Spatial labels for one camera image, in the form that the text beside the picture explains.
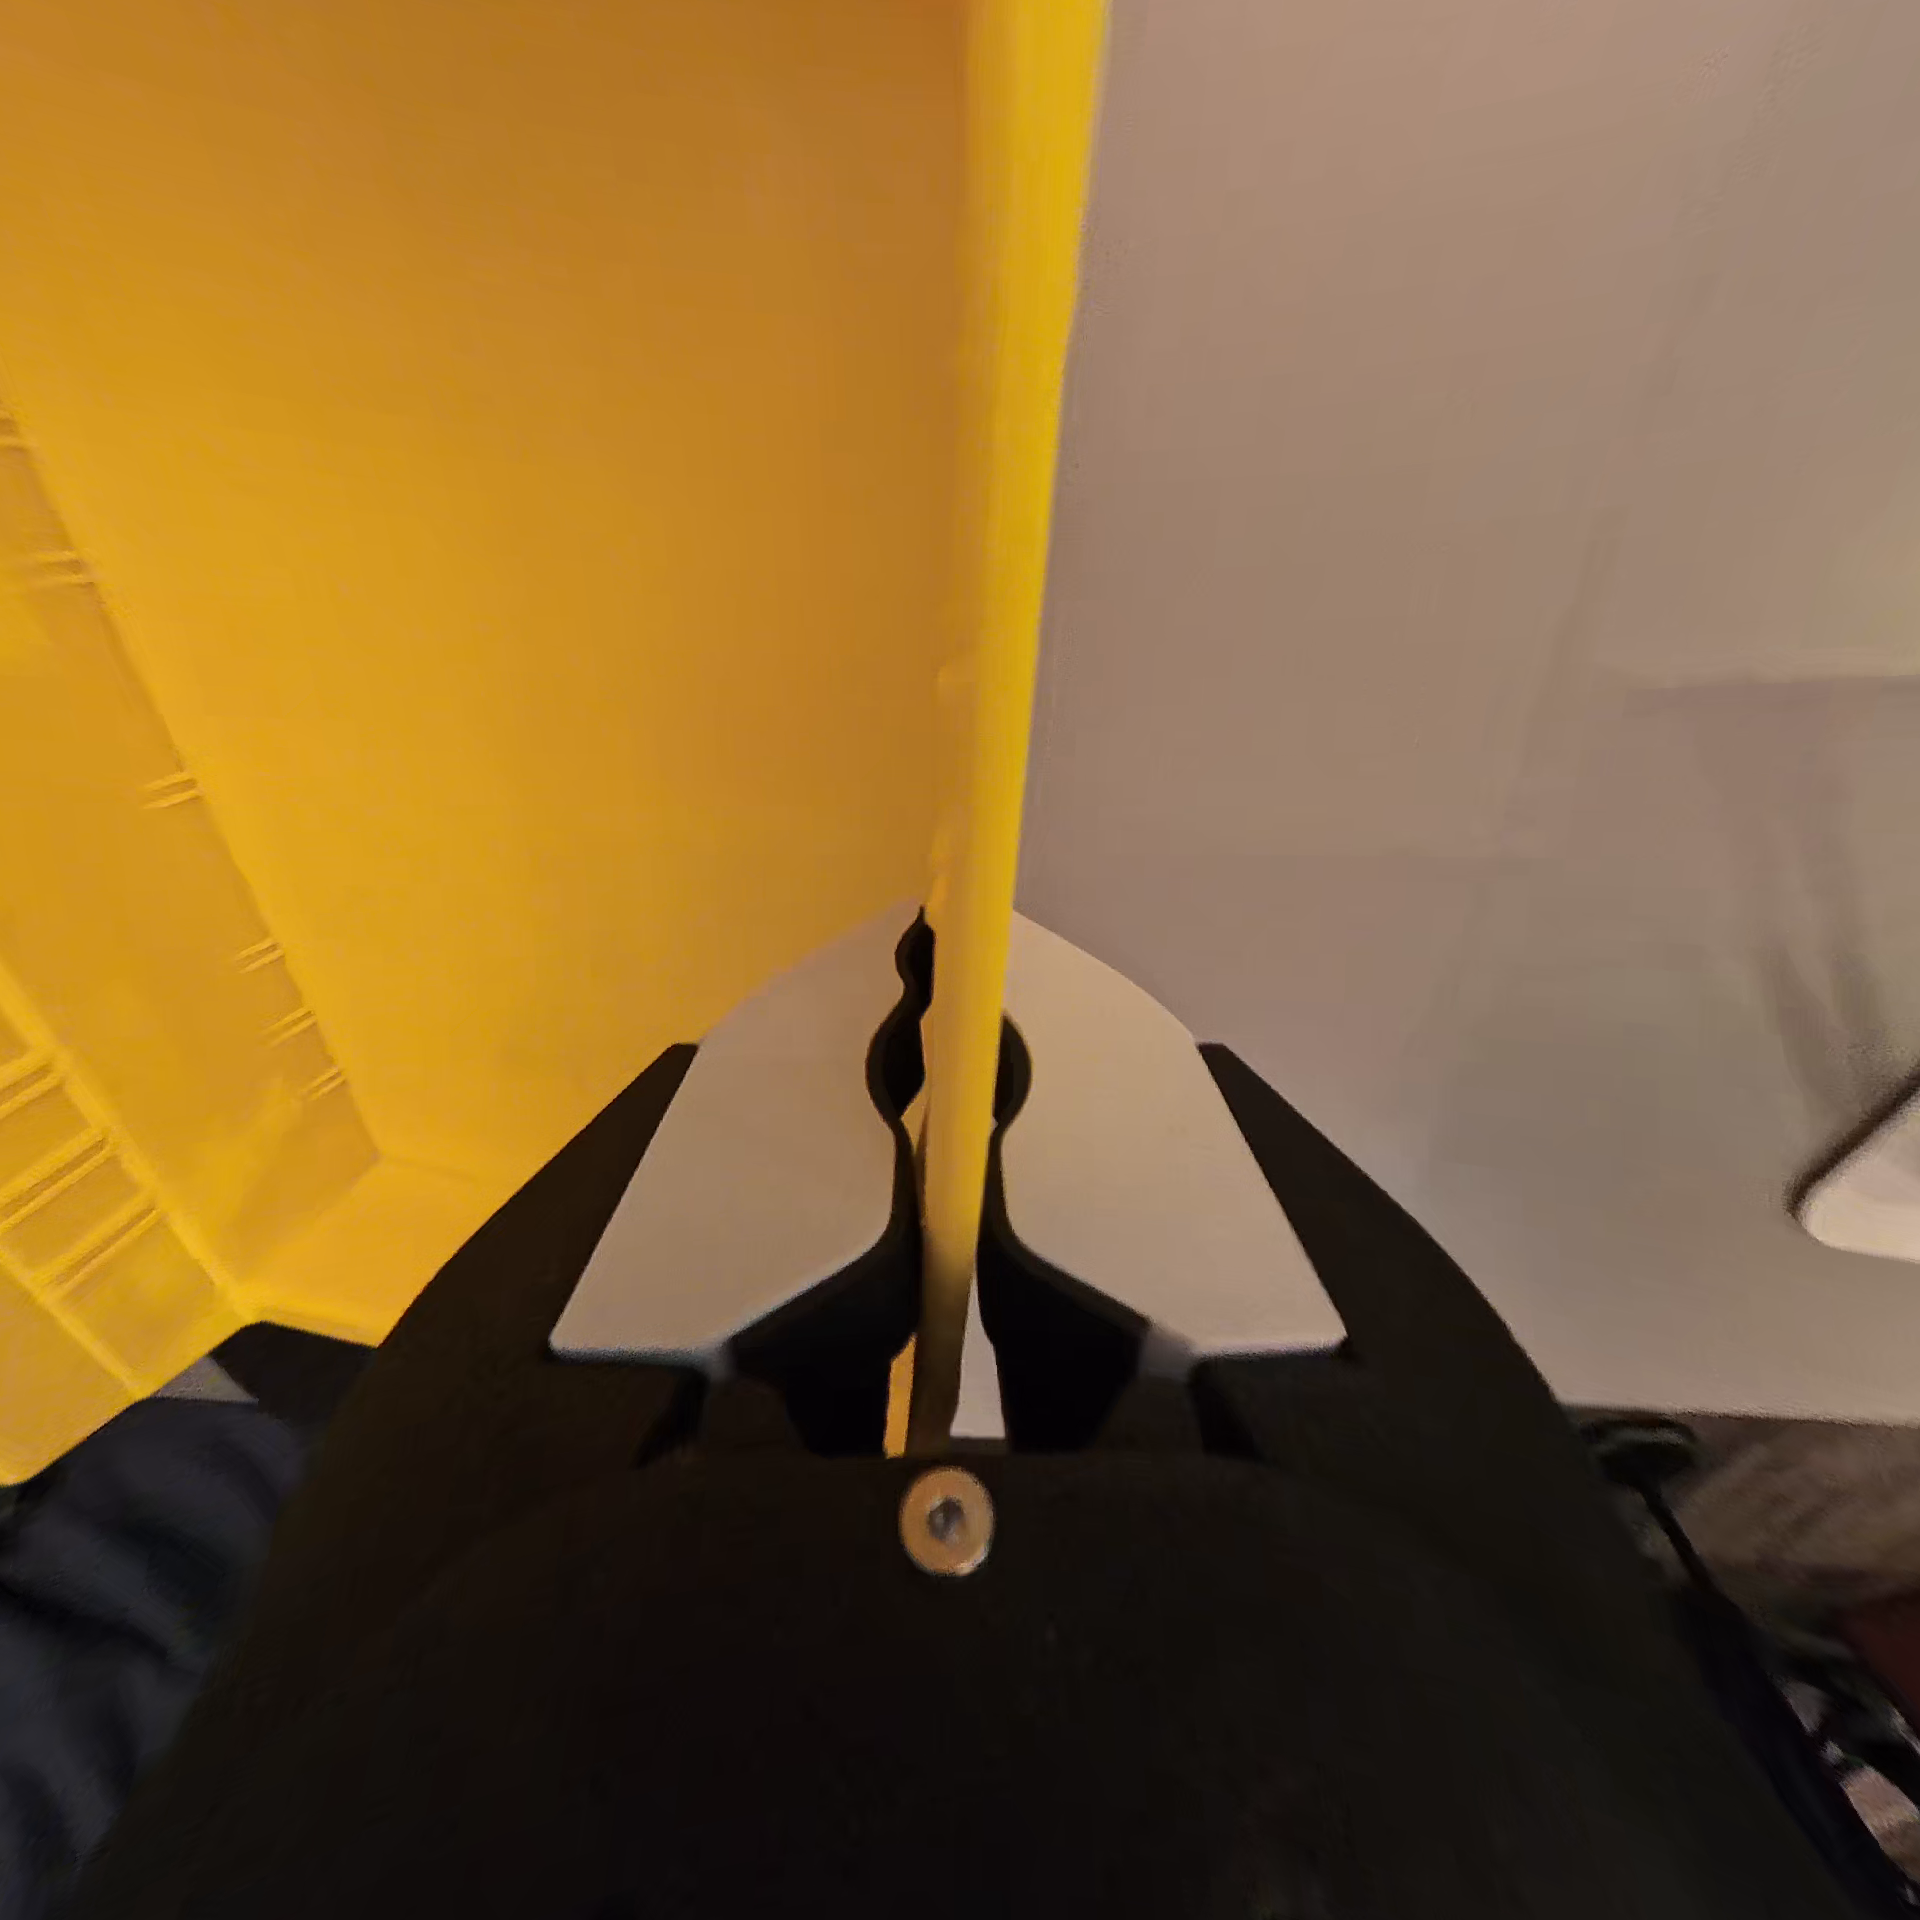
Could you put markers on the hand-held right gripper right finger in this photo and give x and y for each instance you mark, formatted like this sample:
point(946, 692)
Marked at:
point(1156, 1184)

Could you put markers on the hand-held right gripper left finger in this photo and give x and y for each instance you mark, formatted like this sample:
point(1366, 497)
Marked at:
point(751, 1171)

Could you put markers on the yellow plastic box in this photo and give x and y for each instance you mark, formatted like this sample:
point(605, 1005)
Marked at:
point(525, 450)

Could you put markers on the white rounded device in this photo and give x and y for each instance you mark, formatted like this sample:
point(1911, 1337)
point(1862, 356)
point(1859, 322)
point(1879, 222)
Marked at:
point(1875, 1200)

